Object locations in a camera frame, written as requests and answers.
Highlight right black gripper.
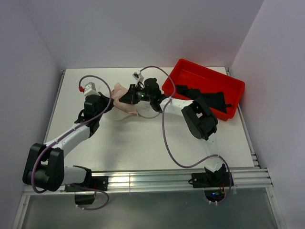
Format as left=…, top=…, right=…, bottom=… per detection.
left=119, top=84, right=153, bottom=105

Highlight beige pink bra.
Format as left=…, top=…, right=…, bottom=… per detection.
left=112, top=82, right=139, bottom=117

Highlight black bra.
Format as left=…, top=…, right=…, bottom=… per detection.
left=176, top=84, right=232, bottom=114

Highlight white mesh laundry bag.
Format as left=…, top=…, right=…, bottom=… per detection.
left=109, top=102, right=159, bottom=121

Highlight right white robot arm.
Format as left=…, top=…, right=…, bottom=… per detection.
left=119, top=78, right=234, bottom=188

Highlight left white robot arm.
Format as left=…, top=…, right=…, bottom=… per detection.
left=22, top=92, right=113, bottom=193

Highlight red plastic bin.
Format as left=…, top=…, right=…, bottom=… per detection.
left=162, top=59, right=245, bottom=121

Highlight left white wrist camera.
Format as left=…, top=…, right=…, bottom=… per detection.
left=79, top=82, right=99, bottom=97

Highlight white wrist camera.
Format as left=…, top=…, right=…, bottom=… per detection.
left=79, top=82, right=99, bottom=97
left=132, top=71, right=144, bottom=86

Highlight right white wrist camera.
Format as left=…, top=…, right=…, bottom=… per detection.
left=132, top=71, right=144, bottom=86

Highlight aluminium mounting rail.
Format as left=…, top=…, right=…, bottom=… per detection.
left=22, top=168, right=274, bottom=195

